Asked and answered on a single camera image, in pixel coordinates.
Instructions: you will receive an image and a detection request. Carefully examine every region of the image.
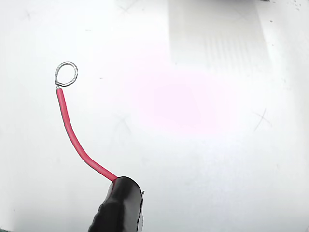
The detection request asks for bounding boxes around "red wire with silver loop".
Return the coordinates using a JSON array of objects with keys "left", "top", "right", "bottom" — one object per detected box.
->
[{"left": 54, "top": 61, "right": 119, "bottom": 182}]

